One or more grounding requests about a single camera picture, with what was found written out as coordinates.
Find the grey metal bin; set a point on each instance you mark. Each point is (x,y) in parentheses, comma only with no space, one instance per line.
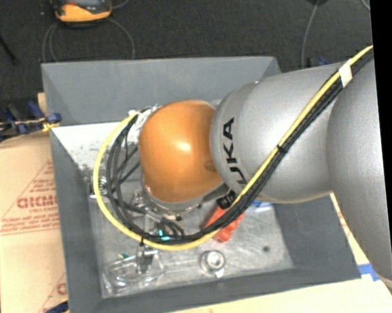
(84,203)

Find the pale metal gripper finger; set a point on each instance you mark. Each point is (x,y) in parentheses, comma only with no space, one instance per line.
(145,255)

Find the brown cardboard board red print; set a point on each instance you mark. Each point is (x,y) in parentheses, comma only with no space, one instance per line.
(27,255)

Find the clear plastic bottle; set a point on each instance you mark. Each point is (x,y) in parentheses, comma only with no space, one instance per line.
(122,273)

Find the black cylinder on white bracket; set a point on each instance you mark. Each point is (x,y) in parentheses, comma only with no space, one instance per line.
(226,201)

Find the clear glass cup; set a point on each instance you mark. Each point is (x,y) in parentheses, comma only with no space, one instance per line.
(212,261)

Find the blue flat object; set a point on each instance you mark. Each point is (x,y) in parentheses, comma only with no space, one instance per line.
(263,206)

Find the red-orange plastic object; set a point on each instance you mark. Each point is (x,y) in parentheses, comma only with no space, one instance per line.
(227,232)

